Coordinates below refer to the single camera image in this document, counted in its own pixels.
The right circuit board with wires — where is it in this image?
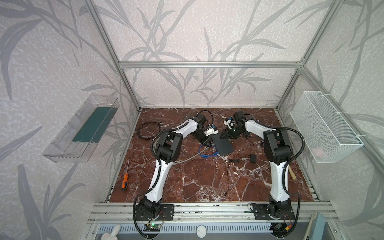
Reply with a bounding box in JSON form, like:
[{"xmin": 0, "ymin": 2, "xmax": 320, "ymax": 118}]
[{"xmin": 270, "ymin": 223, "xmax": 292, "ymax": 238}]

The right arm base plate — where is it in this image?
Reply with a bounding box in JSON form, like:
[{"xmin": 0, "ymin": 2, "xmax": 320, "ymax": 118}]
[{"xmin": 250, "ymin": 203, "xmax": 296, "ymax": 221}]

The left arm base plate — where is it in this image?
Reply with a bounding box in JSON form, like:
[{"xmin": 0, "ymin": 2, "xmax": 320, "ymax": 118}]
[{"xmin": 134, "ymin": 204, "xmax": 175, "ymax": 221}]

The orange handled screwdriver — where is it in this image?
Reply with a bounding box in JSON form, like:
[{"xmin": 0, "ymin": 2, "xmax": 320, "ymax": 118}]
[{"xmin": 121, "ymin": 160, "xmax": 130, "ymax": 192}]

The wooden handled tool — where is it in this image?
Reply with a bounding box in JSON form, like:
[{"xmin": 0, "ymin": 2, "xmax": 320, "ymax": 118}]
[{"xmin": 288, "ymin": 166, "xmax": 297, "ymax": 181}]

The blue ethernet cable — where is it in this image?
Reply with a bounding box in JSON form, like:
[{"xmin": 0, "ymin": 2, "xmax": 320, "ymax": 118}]
[{"xmin": 197, "ymin": 143, "xmax": 220, "ymax": 159}]

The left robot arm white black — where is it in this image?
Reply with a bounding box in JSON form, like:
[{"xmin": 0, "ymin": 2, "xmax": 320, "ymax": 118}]
[{"xmin": 133, "ymin": 109, "xmax": 214, "ymax": 240}]

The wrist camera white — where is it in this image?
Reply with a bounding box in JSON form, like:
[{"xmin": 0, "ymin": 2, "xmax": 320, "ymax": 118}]
[
  {"xmin": 224, "ymin": 117, "xmax": 236, "ymax": 129},
  {"xmin": 204, "ymin": 125, "xmax": 219, "ymax": 136}
]

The clear plastic wall bin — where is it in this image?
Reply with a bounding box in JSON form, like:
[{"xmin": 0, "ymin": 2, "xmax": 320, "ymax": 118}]
[{"xmin": 43, "ymin": 94, "xmax": 120, "ymax": 163}]

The green lit circuit board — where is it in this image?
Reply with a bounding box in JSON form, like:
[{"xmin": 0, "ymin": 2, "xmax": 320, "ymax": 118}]
[{"xmin": 144, "ymin": 224, "xmax": 162, "ymax": 232}]

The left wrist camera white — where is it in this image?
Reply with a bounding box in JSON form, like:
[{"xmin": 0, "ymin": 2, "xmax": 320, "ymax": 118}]
[{"xmin": 204, "ymin": 125, "xmax": 219, "ymax": 136}]

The white wire mesh basket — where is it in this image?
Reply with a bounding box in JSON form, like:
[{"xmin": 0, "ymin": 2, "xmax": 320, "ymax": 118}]
[{"xmin": 291, "ymin": 91, "xmax": 364, "ymax": 164}]

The white plush toy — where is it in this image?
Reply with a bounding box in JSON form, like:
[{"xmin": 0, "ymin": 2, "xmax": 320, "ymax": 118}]
[{"xmin": 101, "ymin": 225, "xmax": 122, "ymax": 240}]

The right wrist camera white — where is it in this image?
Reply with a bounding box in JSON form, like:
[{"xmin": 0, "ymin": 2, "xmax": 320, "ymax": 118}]
[{"xmin": 224, "ymin": 117, "xmax": 236, "ymax": 129}]

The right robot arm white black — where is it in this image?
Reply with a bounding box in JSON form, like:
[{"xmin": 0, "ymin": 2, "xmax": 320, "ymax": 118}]
[{"xmin": 221, "ymin": 111, "xmax": 306, "ymax": 239}]

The black cable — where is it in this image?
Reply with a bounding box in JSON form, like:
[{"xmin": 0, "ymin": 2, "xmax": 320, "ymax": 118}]
[{"xmin": 136, "ymin": 121, "xmax": 163, "ymax": 141}]

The grey ethernet cable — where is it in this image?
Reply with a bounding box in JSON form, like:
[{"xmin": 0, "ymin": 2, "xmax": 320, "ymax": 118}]
[{"xmin": 172, "ymin": 146, "xmax": 211, "ymax": 165}]

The round white gauge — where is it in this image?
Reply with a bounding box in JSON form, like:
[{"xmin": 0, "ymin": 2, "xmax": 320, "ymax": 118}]
[{"xmin": 196, "ymin": 225, "xmax": 207, "ymax": 239}]

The black power adapter with cord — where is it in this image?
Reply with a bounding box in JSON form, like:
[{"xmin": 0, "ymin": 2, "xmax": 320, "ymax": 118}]
[{"xmin": 226, "ymin": 154, "xmax": 260, "ymax": 201}]

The grey blue panel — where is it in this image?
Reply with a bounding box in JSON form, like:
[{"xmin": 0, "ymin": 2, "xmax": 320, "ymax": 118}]
[{"xmin": 303, "ymin": 212, "xmax": 326, "ymax": 240}]

